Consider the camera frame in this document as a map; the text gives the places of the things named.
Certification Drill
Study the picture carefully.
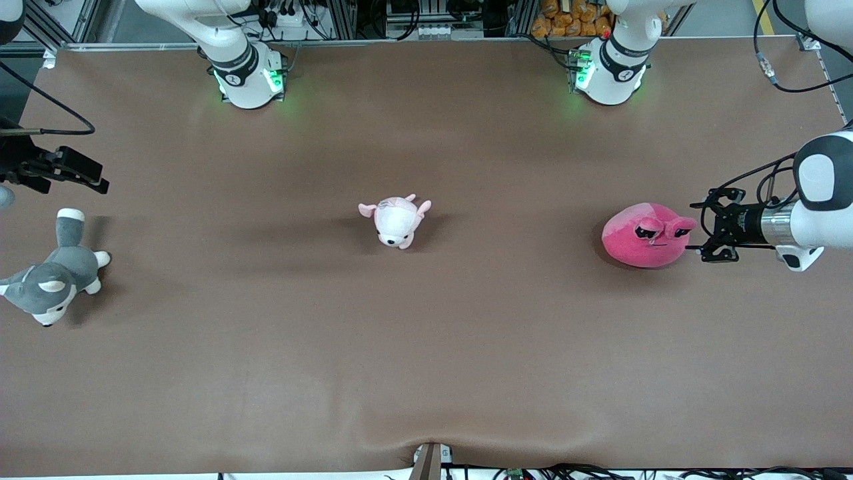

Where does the round pink plush toy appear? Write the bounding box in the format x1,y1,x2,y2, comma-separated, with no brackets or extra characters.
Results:
602,202,698,269

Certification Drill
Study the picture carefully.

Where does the grey white husky plush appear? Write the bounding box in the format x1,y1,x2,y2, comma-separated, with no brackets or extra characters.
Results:
0,208,112,327

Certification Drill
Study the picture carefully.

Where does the bag of orange items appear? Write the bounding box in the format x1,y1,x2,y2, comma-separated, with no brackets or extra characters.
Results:
531,0,614,39

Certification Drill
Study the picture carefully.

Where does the white power strip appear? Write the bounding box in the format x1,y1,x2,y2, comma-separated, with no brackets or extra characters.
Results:
263,5,315,31

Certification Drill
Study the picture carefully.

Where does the small pale pink plush animal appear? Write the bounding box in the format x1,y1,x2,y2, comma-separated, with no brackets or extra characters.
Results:
358,194,432,250

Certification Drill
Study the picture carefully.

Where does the brown table cloth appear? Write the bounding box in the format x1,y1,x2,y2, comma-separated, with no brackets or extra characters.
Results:
0,37,853,475

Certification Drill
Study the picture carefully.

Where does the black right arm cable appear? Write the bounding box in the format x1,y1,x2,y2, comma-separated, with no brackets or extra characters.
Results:
0,61,95,136

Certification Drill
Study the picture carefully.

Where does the aluminium frame profile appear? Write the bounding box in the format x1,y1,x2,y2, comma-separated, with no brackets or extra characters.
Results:
796,30,853,131

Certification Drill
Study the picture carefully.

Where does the black cable bundle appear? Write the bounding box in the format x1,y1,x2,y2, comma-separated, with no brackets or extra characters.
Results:
493,463,853,480

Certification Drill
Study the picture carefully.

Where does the aluminium table edge rail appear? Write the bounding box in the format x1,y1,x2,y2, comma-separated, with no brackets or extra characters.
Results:
0,39,580,53

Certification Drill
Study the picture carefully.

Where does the brown metal clamp bracket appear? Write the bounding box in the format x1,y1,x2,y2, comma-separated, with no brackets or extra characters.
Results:
409,441,454,480

